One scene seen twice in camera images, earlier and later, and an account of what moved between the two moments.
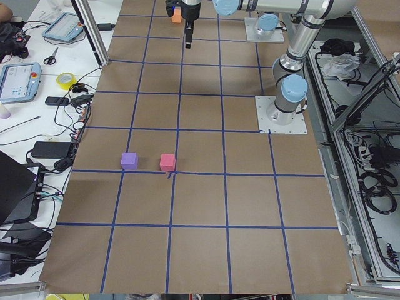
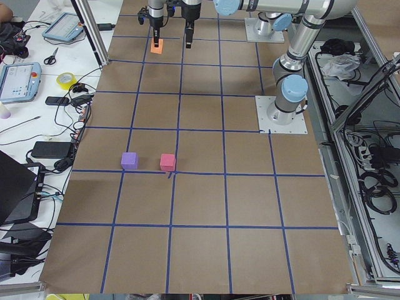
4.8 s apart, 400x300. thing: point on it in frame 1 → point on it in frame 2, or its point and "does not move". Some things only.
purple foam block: (129, 160) does not move
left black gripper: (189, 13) does not move
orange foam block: (177, 17) → (157, 50)
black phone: (56, 100) does not move
